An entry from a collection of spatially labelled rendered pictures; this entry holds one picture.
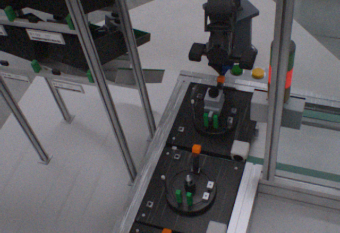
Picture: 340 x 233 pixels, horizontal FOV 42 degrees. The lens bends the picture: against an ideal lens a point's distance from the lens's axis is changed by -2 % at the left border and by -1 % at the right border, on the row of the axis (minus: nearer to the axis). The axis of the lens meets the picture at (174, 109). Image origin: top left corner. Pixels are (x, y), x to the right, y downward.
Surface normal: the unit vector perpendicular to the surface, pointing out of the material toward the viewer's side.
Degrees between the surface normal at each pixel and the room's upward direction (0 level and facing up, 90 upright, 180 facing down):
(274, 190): 90
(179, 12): 0
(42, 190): 0
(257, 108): 90
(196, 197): 0
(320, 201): 90
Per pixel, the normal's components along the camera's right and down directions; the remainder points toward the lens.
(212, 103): -0.31, 0.76
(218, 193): -0.11, -0.62
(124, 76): 0.87, 0.31
